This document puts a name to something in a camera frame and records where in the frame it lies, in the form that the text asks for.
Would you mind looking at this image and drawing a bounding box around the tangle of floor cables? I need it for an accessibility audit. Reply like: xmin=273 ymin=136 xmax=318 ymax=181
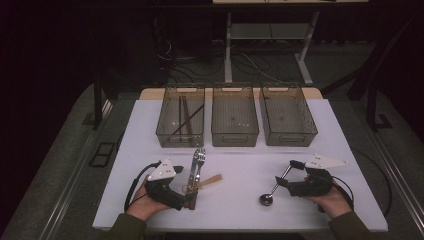
xmin=155 ymin=39 xmax=284 ymax=85

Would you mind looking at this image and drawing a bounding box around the white metal desk frame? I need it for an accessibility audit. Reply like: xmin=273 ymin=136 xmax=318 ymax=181
xmin=212 ymin=0 xmax=370 ymax=87

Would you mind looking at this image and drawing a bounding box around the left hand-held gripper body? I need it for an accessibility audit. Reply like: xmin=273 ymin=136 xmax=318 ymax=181
xmin=144 ymin=157 xmax=187 ymax=211

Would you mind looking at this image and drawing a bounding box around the long black cable loop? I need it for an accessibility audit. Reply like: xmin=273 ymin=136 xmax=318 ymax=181
xmin=352 ymin=147 xmax=394 ymax=218

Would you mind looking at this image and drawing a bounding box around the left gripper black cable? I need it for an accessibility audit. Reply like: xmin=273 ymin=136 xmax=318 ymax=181
xmin=123 ymin=161 xmax=163 ymax=213

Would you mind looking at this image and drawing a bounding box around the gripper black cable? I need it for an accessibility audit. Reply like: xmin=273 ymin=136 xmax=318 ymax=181
xmin=123 ymin=161 xmax=163 ymax=213
xmin=332 ymin=177 xmax=355 ymax=212

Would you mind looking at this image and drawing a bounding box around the person's right hand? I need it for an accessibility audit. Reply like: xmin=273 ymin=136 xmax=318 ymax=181
xmin=304 ymin=189 xmax=354 ymax=220

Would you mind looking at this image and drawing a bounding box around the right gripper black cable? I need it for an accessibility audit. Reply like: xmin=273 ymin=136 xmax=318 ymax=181
xmin=332 ymin=177 xmax=355 ymax=212

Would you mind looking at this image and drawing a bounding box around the all-metal spoon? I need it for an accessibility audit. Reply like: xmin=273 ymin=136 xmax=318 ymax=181
xmin=259 ymin=164 xmax=293 ymax=207

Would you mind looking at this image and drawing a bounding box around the aluminium floor rail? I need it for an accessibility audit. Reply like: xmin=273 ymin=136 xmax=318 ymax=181
xmin=39 ymin=99 xmax=113 ymax=240
xmin=369 ymin=131 xmax=424 ymax=236

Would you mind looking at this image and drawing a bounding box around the person's left hand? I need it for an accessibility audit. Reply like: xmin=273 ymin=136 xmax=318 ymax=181
xmin=125 ymin=182 xmax=171 ymax=222

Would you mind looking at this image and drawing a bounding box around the wooden-handled spoon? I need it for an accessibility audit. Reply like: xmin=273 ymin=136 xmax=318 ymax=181
xmin=181 ymin=172 xmax=223 ymax=195

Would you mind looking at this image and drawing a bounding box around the smoky clear plastic bin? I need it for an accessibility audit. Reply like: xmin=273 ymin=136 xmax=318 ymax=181
xmin=259 ymin=82 xmax=319 ymax=148
xmin=210 ymin=82 xmax=260 ymax=148
xmin=155 ymin=83 xmax=206 ymax=149

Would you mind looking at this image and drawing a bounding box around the black metal stand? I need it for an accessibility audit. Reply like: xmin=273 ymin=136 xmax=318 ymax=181
xmin=348 ymin=19 xmax=394 ymax=133
xmin=92 ymin=71 xmax=116 ymax=131

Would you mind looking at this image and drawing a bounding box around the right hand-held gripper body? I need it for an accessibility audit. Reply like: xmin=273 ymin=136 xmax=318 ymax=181
xmin=286 ymin=152 xmax=351 ymax=199

